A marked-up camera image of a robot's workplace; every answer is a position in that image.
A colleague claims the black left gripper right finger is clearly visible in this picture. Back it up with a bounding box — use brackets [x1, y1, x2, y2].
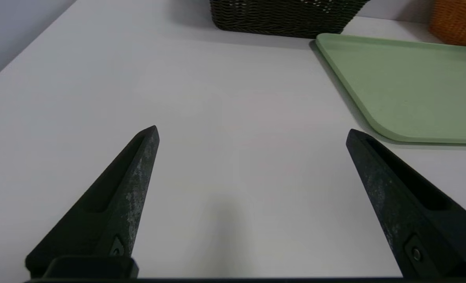
[346, 129, 466, 277]

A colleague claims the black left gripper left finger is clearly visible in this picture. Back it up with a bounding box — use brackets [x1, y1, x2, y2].
[24, 125, 160, 279]

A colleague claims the orange wicker basket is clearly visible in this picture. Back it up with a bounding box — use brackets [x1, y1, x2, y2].
[429, 0, 466, 48]

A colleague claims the dark brown wicker basket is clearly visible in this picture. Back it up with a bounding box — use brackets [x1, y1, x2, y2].
[209, 0, 371, 39]

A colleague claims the light green plastic tray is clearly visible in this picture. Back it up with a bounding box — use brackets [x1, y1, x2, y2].
[315, 33, 466, 144]

